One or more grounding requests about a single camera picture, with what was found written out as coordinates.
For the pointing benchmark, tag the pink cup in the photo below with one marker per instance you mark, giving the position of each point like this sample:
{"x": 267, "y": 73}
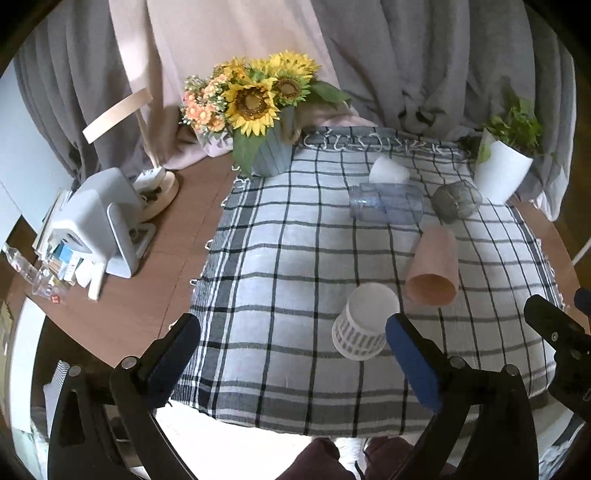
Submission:
{"x": 434, "y": 258}

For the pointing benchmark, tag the grey curtain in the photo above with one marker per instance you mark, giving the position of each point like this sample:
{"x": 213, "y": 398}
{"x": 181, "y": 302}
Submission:
{"x": 438, "y": 60}
{"x": 69, "y": 83}

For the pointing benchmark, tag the white slotted cup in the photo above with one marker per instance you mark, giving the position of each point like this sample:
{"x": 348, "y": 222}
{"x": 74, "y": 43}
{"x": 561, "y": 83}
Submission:
{"x": 364, "y": 314}

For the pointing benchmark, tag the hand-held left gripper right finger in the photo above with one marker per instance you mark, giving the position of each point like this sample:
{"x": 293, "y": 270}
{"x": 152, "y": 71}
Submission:
{"x": 413, "y": 357}

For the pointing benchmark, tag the small white cup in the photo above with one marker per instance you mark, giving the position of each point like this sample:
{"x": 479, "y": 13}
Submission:
{"x": 388, "y": 170}

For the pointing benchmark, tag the white plant pot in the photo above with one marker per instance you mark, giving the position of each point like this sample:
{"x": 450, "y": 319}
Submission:
{"x": 501, "y": 173}

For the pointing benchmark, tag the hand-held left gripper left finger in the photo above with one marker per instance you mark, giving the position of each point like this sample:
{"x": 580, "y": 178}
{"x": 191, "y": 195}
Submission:
{"x": 173, "y": 355}

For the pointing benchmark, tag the clear blue cup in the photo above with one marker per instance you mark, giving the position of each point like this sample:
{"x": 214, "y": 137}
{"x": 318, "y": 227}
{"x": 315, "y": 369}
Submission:
{"x": 388, "y": 205}

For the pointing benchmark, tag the dark grey glass cup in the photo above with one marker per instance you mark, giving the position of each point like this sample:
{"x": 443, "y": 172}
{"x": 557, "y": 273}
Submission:
{"x": 455, "y": 201}

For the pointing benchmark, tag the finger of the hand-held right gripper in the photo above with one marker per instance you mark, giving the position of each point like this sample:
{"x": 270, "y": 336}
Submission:
{"x": 561, "y": 334}
{"x": 583, "y": 302}

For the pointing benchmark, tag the pink curtain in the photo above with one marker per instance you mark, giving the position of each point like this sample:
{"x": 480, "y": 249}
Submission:
{"x": 194, "y": 41}

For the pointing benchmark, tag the stack of books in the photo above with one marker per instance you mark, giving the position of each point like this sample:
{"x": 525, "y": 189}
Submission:
{"x": 69, "y": 265}

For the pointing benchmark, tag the grey checked cloth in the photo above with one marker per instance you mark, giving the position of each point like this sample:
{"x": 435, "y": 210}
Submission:
{"x": 286, "y": 258}

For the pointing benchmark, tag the grey ribbed flower pot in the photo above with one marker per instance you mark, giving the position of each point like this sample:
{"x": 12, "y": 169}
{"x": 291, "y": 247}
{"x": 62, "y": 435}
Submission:
{"x": 274, "y": 154}

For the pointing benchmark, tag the clear plastic bottle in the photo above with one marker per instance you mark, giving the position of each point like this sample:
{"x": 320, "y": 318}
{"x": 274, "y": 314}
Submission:
{"x": 27, "y": 272}

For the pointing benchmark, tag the sunflower bouquet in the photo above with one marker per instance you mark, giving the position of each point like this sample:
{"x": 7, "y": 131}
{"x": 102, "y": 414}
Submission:
{"x": 251, "y": 101}

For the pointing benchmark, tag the green leafy plant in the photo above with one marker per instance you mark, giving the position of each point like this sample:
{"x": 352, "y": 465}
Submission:
{"x": 515, "y": 127}

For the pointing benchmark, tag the white desktop device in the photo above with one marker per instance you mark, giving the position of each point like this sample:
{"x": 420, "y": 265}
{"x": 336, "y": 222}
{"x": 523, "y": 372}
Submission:
{"x": 99, "y": 210}

